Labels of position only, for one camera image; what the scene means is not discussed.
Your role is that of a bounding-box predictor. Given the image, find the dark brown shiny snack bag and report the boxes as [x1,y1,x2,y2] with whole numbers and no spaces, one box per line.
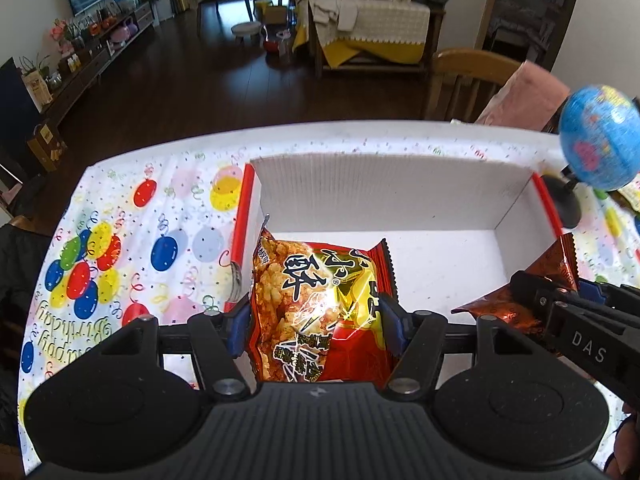
[451,233,579,334]

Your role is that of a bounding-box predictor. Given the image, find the red yellow rice cracker bag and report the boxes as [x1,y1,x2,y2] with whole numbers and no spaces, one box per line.
[247,230,397,387]

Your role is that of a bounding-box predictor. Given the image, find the person right hand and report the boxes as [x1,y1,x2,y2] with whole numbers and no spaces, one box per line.
[604,403,640,480]

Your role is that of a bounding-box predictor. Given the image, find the red cardboard box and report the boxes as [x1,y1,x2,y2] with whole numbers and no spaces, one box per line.
[231,153,562,324]

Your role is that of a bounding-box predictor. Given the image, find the balloon pattern tablecloth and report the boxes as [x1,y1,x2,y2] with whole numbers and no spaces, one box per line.
[18,122,639,479]

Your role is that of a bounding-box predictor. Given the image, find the blue desk globe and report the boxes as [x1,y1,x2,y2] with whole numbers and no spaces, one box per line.
[541,84,639,229]

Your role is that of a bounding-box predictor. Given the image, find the pink cloth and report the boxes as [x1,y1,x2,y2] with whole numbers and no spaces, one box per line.
[475,61,570,131]

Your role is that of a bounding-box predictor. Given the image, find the wooden chair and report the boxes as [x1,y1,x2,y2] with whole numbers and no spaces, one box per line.
[422,48,520,122]

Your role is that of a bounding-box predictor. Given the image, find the small round stool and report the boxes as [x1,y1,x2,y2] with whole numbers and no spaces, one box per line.
[231,21,262,47]

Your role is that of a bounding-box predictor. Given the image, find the sofa with cream cover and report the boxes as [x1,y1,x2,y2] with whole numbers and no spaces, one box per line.
[293,0,445,77]

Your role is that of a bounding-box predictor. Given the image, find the tv cabinet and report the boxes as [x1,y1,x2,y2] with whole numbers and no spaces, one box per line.
[41,2,154,124]

